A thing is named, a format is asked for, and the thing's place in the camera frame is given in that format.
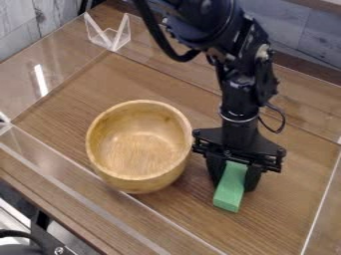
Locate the black floor cable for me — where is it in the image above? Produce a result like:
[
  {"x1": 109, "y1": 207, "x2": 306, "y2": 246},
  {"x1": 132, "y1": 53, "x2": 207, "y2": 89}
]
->
[{"x1": 0, "y1": 228, "x2": 33, "y2": 245}]

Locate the clear acrylic corner bracket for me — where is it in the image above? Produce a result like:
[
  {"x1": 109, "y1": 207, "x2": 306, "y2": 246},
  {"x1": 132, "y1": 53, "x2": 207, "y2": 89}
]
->
[{"x1": 84, "y1": 12, "x2": 131, "y2": 52}]

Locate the green foam stick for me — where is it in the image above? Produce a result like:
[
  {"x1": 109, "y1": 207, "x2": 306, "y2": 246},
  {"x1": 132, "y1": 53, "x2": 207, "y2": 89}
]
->
[{"x1": 212, "y1": 161, "x2": 247, "y2": 213}]

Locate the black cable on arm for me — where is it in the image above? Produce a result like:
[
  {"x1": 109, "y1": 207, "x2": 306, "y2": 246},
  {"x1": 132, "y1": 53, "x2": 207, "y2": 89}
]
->
[{"x1": 256, "y1": 102, "x2": 287, "y2": 134}]

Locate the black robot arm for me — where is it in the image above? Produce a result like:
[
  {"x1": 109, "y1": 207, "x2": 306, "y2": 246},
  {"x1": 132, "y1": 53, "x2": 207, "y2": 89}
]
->
[{"x1": 132, "y1": 0, "x2": 286, "y2": 191}]

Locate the clear acrylic barrier wall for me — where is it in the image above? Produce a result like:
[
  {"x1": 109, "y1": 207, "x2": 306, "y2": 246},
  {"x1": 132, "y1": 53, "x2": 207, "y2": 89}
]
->
[{"x1": 0, "y1": 4, "x2": 341, "y2": 255}]

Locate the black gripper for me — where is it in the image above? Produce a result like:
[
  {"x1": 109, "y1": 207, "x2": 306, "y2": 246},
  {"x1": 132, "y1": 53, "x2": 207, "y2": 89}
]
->
[{"x1": 191, "y1": 118, "x2": 286, "y2": 192}]

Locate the wooden bowl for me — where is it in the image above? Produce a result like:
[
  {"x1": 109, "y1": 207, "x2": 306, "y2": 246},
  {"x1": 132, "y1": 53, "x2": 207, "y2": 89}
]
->
[{"x1": 85, "y1": 100, "x2": 192, "y2": 194}]

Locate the black table leg bracket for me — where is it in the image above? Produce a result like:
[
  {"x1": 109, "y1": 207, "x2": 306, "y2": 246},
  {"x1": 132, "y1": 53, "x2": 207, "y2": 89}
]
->
[{"x1": 30, "y1": 211, "x2": 68, "y2": 255}]

